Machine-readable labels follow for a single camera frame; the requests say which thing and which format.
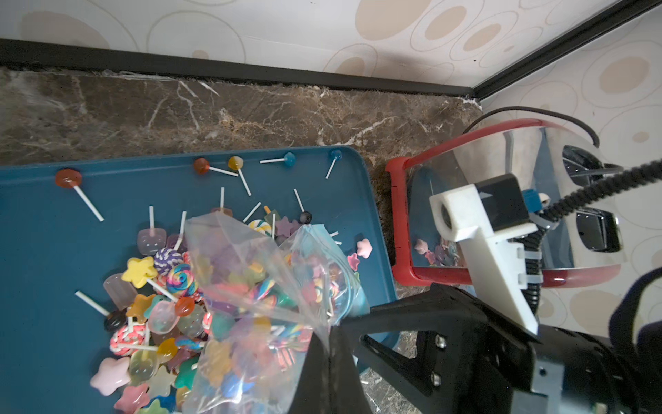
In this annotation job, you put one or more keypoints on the red silver toaster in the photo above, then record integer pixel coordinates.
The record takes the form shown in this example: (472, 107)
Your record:
(510, 163)

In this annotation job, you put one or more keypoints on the teal plastic tray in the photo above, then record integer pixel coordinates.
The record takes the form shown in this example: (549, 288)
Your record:
(56, 242)

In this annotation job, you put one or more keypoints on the poured candy pile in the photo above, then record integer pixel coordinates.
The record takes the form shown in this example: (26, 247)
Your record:
(160, 331)

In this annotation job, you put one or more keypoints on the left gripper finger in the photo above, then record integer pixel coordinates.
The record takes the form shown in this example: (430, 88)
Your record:
(329, 381)

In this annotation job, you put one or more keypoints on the candy ziploc bag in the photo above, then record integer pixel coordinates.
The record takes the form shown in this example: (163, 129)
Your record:
(270, 296)

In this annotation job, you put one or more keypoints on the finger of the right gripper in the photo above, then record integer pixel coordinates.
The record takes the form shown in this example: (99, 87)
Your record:
(447, 352)

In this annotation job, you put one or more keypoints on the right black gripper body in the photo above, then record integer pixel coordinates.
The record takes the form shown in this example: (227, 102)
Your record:
(569, 372)

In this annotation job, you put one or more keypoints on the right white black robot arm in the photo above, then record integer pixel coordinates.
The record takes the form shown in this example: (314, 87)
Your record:
(641, 348)

